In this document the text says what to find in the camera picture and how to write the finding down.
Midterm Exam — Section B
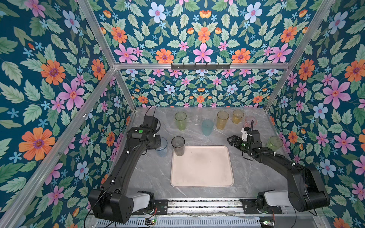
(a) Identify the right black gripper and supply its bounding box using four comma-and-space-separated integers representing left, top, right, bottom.
227, 135, 252, 154

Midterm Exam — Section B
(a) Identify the light blue tumbler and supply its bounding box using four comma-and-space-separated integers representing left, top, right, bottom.
155, 137, 168, 157

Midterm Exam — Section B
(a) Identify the grey smoky tumbler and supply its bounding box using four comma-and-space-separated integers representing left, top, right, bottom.
171, 136, 185, 156

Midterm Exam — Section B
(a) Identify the tall green faceted tumbler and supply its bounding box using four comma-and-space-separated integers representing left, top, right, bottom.
175, 112, 187, 131

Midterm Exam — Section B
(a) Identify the beige plastic tray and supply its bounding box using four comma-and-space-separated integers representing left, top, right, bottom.
171, 146, 234, 188

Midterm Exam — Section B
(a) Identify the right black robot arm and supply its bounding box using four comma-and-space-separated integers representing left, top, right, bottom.
227, 127, 330, 212

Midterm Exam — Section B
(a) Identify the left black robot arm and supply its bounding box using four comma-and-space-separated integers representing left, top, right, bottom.
88, 116, 161, 223

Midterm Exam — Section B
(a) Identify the pink tumbler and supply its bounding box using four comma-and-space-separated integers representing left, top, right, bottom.
244, 116, 257, 127

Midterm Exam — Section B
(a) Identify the short green tumbler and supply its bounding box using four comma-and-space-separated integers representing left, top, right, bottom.
266, 136, 283, 152

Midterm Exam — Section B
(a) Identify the short yellow tumbler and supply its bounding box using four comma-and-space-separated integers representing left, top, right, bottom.
232, 110, 244, 124

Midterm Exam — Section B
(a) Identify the tall yellow tumbler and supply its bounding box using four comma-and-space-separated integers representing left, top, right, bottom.
217, 111, 229, 130

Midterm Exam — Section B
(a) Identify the teal dotted tumbler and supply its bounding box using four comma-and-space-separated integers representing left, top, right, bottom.
202, 119, 214, 136

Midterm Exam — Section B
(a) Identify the clear glass tumbler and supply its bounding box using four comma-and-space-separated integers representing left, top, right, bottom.
192, 108, 202, 125

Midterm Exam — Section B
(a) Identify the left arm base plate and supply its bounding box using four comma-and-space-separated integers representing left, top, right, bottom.
141, 199, 169, 216

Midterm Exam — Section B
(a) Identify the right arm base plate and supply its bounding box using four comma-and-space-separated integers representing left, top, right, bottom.
239, 199, 282, 215

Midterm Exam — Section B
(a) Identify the aluminium front rail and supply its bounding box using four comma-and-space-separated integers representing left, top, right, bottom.
130, 198, 312, 216

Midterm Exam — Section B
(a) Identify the metal hook rail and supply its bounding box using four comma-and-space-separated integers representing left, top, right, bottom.
170, 63, 231, 71

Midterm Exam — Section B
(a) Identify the white vented cable duct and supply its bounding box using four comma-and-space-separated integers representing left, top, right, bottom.
96, 217, 261, 228

